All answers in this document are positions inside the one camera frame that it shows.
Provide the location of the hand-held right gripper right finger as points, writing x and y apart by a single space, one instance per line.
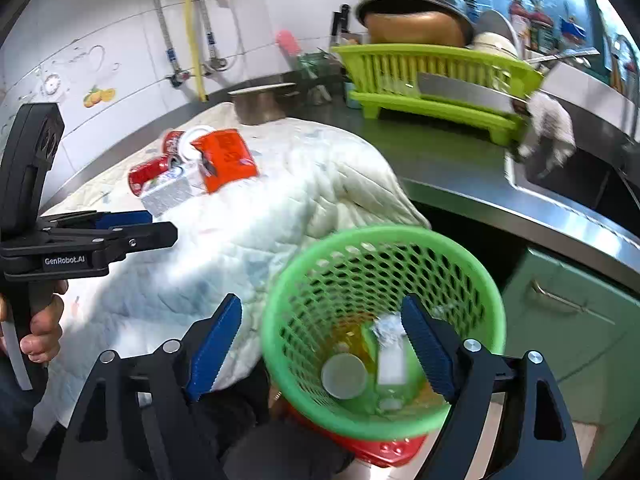
430 350

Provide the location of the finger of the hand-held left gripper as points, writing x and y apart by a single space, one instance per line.
150 237
125 218

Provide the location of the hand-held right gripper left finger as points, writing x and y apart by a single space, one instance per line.
215 355

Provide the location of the silver white carton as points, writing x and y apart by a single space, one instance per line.
167 192

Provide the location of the red soda can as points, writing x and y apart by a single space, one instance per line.
147 172
172 141

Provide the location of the green mesh basket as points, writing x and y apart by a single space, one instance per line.
270 340

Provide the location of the red instant noodle cup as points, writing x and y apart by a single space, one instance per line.
227 157

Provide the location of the person's left hand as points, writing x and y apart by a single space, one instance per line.
42 330

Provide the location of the white packet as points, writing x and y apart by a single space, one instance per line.
390 360

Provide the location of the grey round lid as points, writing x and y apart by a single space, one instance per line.
344 376

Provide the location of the red plastic stool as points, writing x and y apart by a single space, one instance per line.
380 452

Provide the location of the person's dark trousers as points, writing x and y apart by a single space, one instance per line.
280 450

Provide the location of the white quilted blanket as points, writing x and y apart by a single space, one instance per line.
280 200

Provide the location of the green cabinet door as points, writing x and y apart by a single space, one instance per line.
575 350

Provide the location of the metal saucepan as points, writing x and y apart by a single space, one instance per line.
260 105

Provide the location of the green glass jar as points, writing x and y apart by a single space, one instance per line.
312 67

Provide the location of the steel sink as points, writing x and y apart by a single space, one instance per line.
585 170

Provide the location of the teal cup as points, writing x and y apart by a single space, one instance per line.
351 95

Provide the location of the white dish cloth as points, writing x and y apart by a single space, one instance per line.
550 120

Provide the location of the steel cleaver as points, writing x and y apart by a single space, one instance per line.
460 90

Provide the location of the green dish rack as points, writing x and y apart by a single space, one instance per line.
390 67

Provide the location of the white bowl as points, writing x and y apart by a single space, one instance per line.
495 45

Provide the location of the metal cutlery bunch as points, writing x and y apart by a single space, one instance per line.
565 56

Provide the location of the brown pot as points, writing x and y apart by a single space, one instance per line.
415 25

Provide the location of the white plate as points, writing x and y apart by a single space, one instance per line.
492 25

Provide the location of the sprouting onion plant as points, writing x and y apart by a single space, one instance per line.
542 15
520 10

